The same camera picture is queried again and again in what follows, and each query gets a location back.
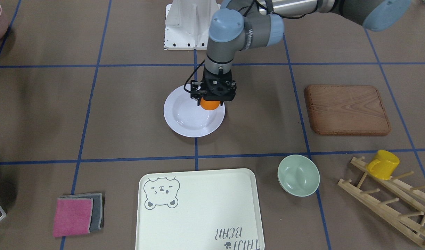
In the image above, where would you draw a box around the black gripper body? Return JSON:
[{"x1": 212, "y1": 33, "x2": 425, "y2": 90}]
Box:
[{"x1": 190, "y1": 68, "x2": 237, "y2": 102}]

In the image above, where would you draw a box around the orange fruit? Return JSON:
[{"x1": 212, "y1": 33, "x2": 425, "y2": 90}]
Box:
[{"x1": 200, "y1": 99, "x2": 221, "y2": 111}]

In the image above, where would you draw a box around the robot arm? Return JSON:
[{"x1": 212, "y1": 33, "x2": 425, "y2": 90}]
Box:
[{"x1": 184, "y1": 0, "x2": 411, "y2": 110}]

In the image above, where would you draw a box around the cream bear tray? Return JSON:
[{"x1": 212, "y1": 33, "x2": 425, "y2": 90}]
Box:
[{"x1": 136, "y1": 169, "x2": 266, "y2": 250}]

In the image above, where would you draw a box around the white round plate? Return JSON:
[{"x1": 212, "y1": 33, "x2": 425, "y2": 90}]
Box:
[{"x1": 163, "y1": 85, "x2": 226, "y2": 138}]

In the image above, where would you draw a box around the green bowl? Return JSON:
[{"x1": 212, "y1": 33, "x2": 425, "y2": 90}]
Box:
[{"x1": 277, "y1": 155, "x2": 320, "y2": 197}]

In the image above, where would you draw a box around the wooden cutting board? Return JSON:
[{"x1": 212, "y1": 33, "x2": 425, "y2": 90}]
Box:
[{"x1": 303, "y1": 84, "x2": 391, "y2": 136}]

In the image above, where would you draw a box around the grey cloth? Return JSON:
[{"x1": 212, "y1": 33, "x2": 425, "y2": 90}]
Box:
[{"x1": 58, "y1": 192, "x2": 103, "y2": 233}]

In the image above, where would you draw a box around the pink cloth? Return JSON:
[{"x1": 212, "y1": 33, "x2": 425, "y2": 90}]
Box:
[{"x1": 52, "y1": 198, "x2": 93, "y2": 238}]

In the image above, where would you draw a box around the yellow mug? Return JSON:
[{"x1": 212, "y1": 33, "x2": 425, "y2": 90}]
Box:
[{"x1": 366, "y1": 149, "x2": 400, "y2": 180}]

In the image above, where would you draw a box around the wooden mug rack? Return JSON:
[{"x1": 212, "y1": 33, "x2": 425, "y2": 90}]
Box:
[{"x1": 338, "y1": 157, "x2": 425, "y2": 249}]

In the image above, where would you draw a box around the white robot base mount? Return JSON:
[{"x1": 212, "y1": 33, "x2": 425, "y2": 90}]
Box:
[{"x1": 164, "y1": 0, "x2": 220, "y2": 50}]

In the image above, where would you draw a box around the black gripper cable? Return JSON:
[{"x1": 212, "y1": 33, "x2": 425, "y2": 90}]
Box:
[{"x1": 183, "y1": 0, "x2": 279, "y2": 94}]

